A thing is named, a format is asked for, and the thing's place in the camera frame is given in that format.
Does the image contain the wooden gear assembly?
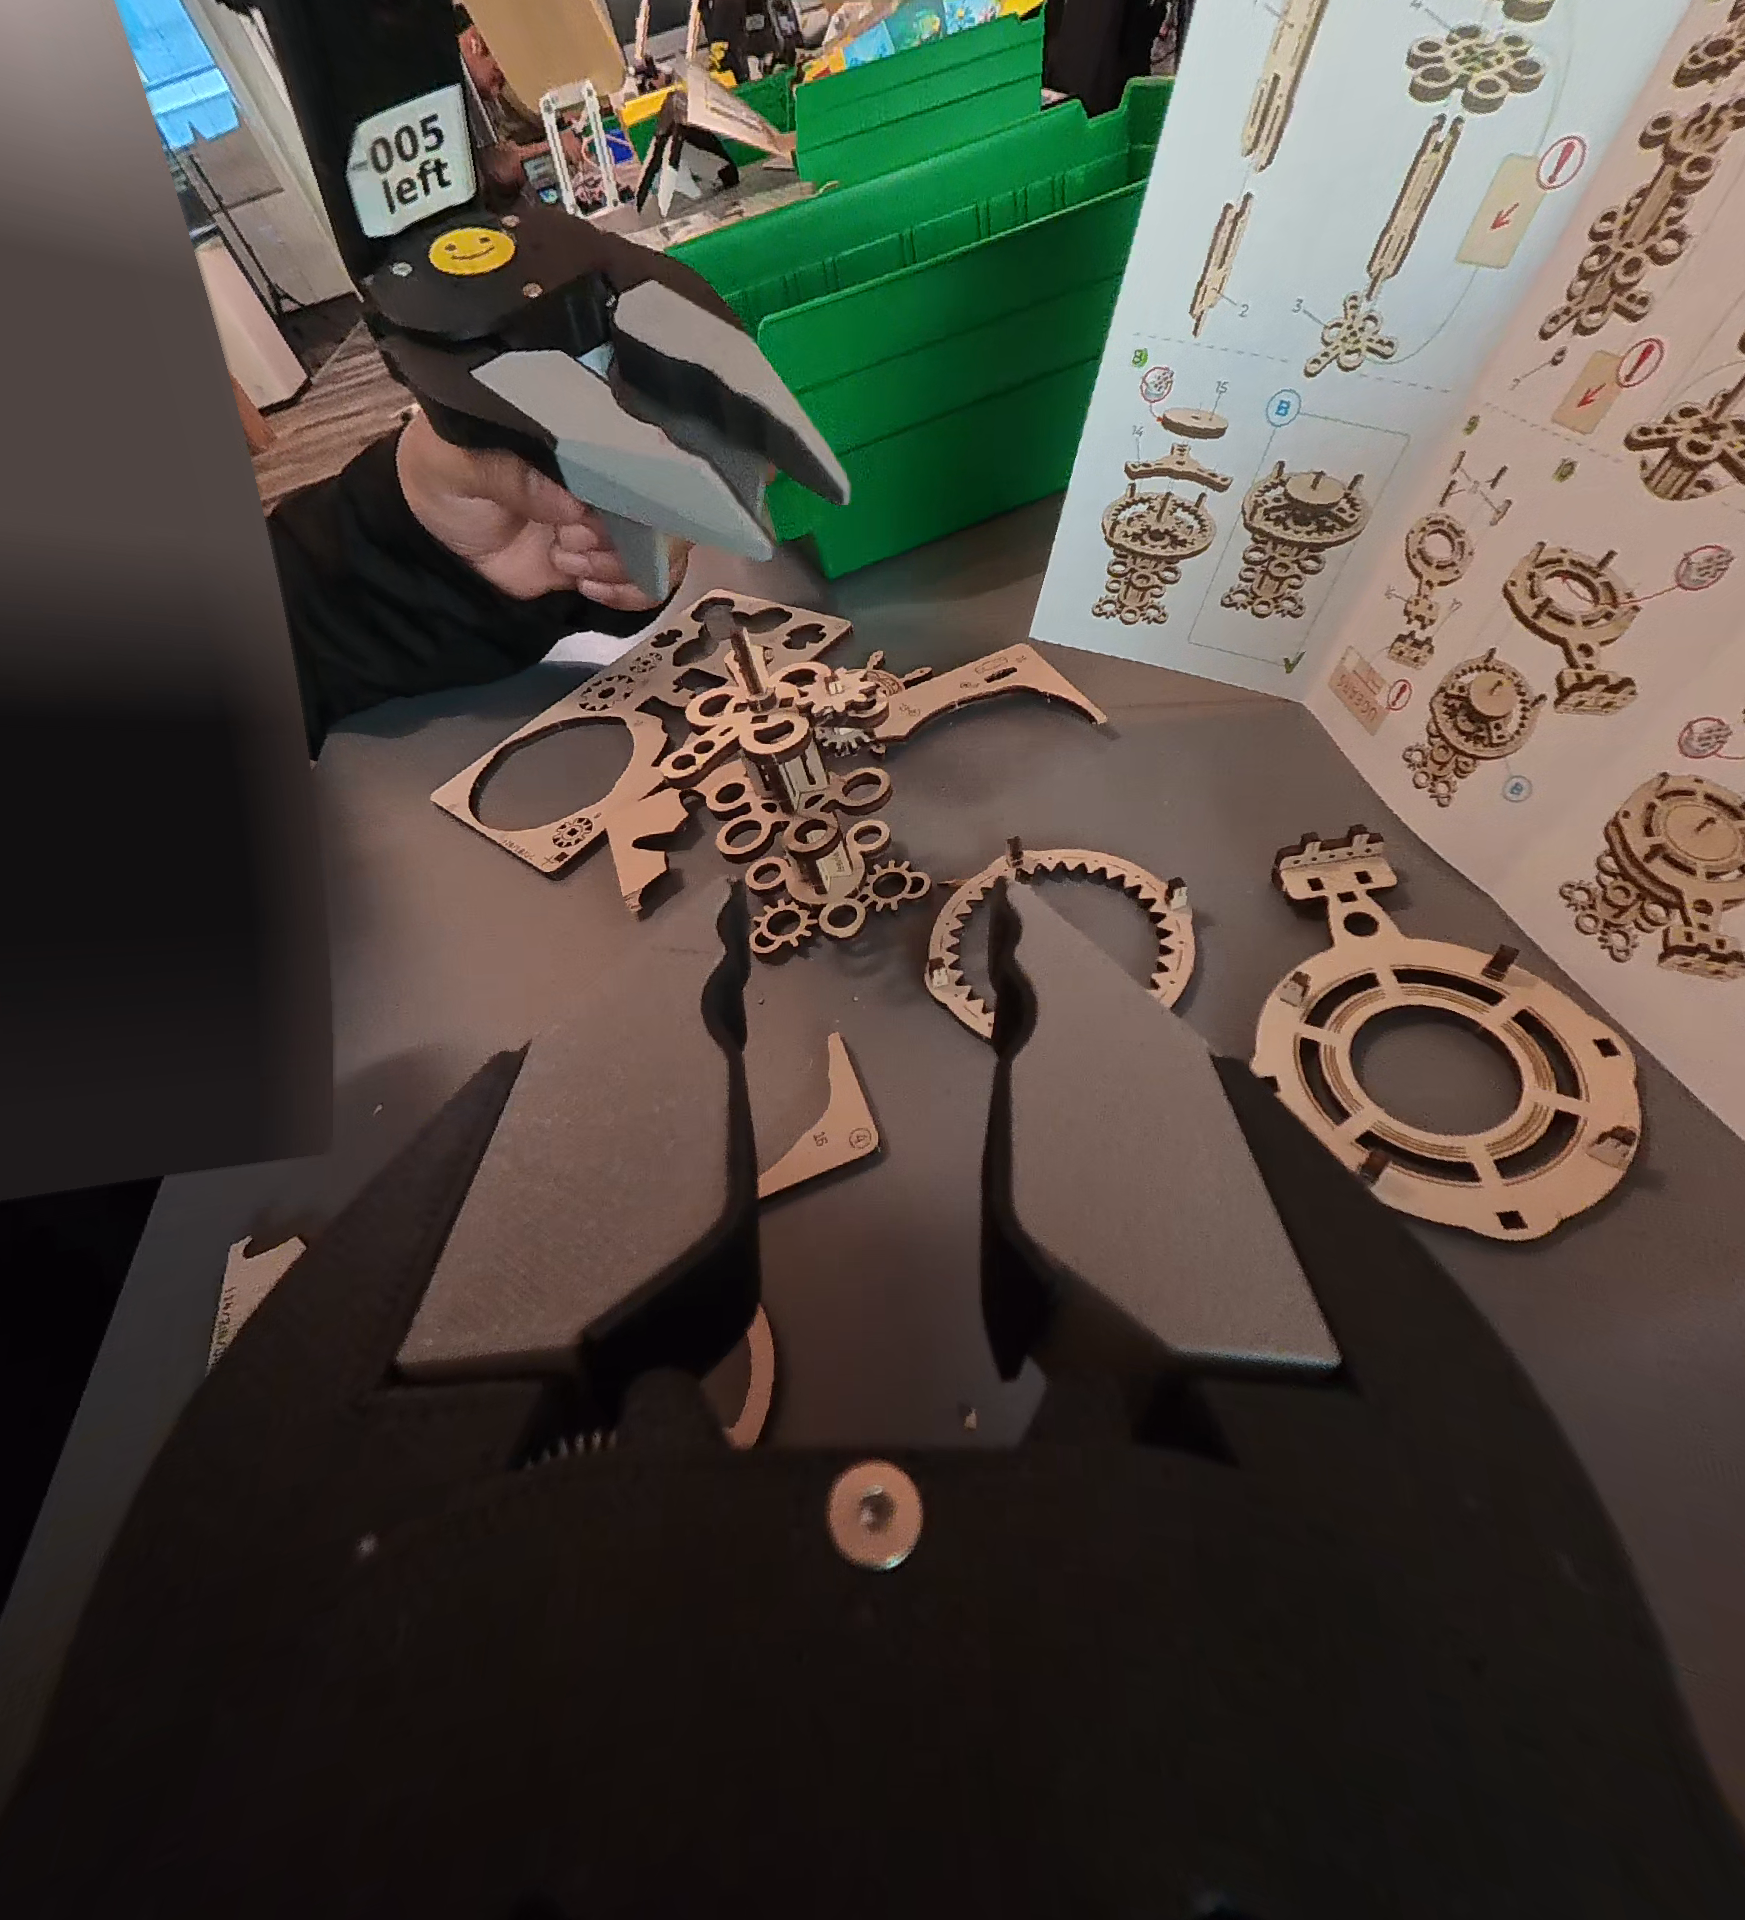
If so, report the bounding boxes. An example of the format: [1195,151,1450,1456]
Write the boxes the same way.
[657,628,941,954]

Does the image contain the folded paper instruction sheet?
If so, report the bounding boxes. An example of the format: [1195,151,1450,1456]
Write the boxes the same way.
[1029,0,1745,1150]

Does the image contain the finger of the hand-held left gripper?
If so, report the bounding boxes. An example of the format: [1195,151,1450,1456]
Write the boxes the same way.
[474,346,779,605]
[604,272,853,506]

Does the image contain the green plastic crate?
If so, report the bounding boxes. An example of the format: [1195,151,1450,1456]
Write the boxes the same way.
[794,11,1048,189]
[646,73,1176,583]

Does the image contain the white metal frame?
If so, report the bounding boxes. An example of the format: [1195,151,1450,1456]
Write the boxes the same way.
[538,81,620,211]

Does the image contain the laser-cut wooden parts sheet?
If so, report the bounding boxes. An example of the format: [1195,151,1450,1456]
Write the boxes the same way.
[428,588,1113,921]

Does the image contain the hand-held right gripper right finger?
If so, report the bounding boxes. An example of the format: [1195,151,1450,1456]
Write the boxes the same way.
[976,879,1345,1380]

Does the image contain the wooden internal gear ring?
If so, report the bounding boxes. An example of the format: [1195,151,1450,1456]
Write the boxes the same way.
[926,840,1199,1038]

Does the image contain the black and white device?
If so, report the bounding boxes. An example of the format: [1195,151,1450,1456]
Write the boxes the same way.
[635,90,742,214]

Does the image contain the notched wooden ring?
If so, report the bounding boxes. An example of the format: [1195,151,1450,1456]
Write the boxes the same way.
[725,1302,777,1452]

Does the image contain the person's left forearm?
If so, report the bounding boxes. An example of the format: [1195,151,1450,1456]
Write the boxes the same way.
[263,434,664,760]

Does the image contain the person's left hand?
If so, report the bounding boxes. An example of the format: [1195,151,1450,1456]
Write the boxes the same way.
[398,424,694,616]

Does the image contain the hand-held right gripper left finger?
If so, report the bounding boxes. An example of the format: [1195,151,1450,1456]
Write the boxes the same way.
[391,879,766,1396]

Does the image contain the wooden ring holder with handle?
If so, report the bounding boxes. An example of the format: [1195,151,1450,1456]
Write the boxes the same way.
[1246,821,1646,1244]

